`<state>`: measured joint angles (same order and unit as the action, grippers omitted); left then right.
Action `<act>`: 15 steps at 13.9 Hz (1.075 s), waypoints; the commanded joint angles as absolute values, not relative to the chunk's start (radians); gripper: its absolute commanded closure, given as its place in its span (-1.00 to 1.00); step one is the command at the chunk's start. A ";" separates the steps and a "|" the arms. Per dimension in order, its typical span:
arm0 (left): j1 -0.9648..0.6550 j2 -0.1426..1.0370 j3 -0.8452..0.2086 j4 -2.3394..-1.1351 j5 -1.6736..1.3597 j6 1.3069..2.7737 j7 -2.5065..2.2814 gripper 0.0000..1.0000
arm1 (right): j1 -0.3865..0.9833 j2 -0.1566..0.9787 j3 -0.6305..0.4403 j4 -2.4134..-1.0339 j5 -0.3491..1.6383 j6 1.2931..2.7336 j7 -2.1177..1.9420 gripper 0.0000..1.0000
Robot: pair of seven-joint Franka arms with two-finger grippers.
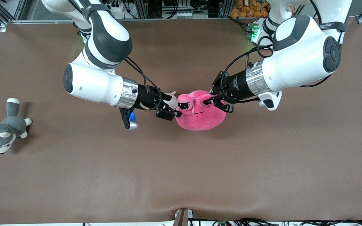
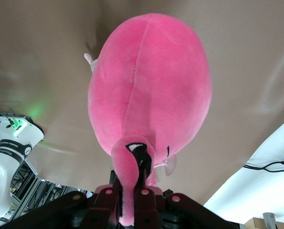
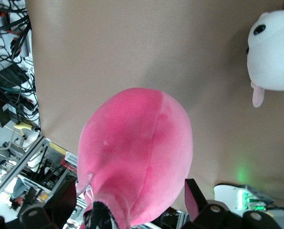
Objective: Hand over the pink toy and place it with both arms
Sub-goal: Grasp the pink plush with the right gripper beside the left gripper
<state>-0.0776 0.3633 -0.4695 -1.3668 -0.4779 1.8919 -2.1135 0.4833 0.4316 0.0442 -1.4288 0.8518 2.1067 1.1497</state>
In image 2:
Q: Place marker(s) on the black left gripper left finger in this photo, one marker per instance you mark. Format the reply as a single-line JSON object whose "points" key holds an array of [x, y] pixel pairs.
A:
{"points": [[106, 207]]}

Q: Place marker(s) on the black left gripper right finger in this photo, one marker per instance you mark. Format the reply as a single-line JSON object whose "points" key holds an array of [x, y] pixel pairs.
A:
{"points": [[146, 207]]}

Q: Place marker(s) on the hot pink round plush toy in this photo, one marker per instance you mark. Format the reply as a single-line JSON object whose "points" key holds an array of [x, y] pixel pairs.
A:
{"points": [[151, 83]]}

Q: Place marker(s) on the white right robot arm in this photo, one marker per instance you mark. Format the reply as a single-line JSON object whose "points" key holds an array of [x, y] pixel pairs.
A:
{"points": [[3, 167]]}

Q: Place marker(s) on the cardboard box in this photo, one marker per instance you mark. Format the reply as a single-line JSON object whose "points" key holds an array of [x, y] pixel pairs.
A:
{"points": [[255, 224]]}

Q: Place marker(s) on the brown table mat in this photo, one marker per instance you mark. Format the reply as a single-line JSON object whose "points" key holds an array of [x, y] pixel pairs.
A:
{"points": [[36, 47]]}

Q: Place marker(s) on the grey metal post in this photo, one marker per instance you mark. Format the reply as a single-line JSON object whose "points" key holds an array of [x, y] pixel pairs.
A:
{"points": [[269, 219]]}

